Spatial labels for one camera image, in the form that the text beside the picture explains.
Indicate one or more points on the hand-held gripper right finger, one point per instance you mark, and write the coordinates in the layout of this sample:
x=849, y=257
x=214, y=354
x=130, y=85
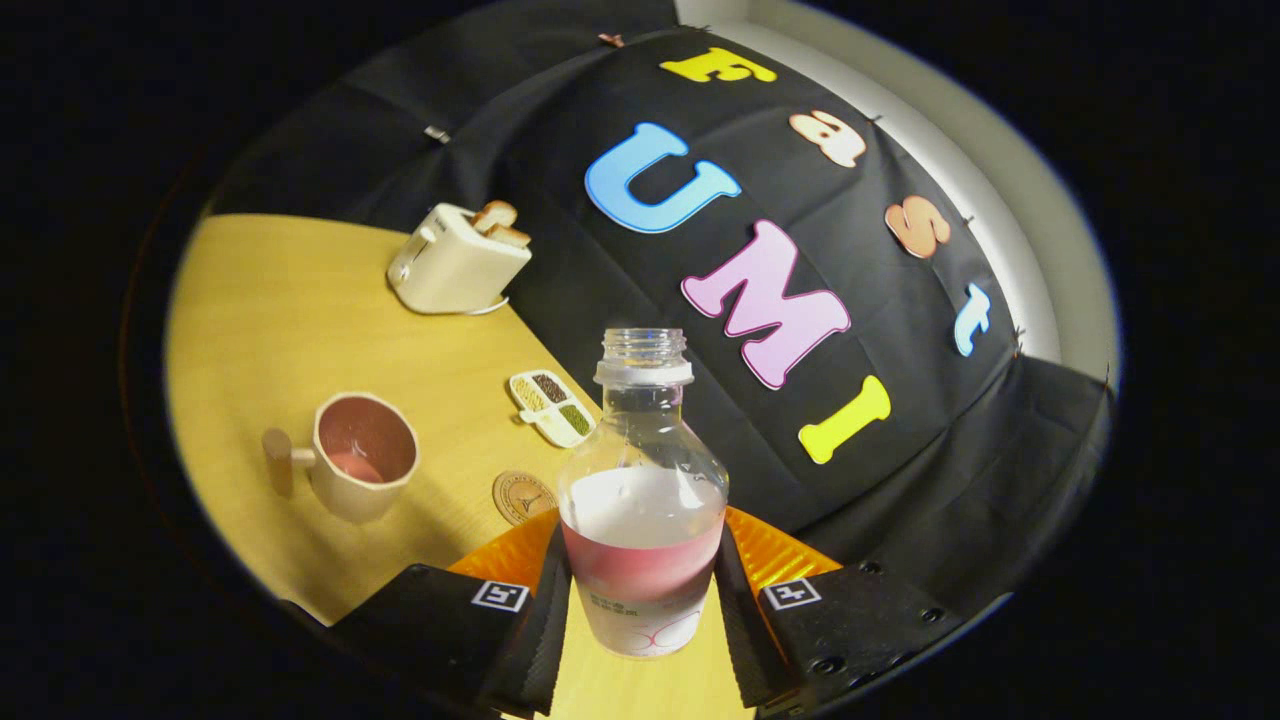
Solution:
x=740, y=640

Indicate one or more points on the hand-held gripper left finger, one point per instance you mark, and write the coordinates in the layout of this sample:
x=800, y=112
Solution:
x=525, y=640

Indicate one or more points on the clear juice bottle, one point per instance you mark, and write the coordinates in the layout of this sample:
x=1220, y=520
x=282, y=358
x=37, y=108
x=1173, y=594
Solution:
x=640, y=560

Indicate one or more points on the round brown coaster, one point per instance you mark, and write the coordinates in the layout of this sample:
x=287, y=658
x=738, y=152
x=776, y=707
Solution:
x=520, y=497

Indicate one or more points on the white divided grain dish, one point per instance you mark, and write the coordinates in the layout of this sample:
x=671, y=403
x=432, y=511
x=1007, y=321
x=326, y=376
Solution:
x=552, y=410

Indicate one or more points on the black backdrop cloth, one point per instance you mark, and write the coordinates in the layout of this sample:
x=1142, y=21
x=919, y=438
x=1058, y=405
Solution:
x=600, y=280

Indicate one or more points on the cream toaster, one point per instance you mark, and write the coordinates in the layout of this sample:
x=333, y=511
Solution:
x=450, y=270

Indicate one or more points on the toast slice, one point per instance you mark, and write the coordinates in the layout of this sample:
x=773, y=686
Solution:
x=510, y=237
x=495, y=214

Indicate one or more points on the wooden table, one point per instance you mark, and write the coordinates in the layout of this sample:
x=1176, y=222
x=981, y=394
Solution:
x=260, y=300

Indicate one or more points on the small metal clip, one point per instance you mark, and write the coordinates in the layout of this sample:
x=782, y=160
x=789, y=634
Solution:
x=437, y=134

